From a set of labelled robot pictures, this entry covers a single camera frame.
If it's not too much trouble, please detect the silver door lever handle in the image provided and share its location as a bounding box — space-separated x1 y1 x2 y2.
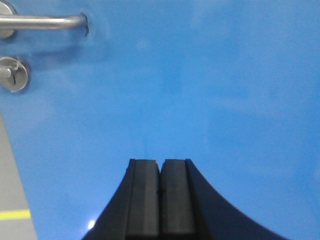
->
0 0 89 39

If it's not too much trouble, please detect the blue door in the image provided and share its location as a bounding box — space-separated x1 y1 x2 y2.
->
0 0 320 240

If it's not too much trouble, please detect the silver lock cylinder rosette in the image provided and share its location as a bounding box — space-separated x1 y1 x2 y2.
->
0 56 31 93

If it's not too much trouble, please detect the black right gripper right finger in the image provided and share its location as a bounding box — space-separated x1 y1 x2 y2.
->
160 159 283 240

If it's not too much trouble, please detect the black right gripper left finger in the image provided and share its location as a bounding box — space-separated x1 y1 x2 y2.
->
83 159 160 240

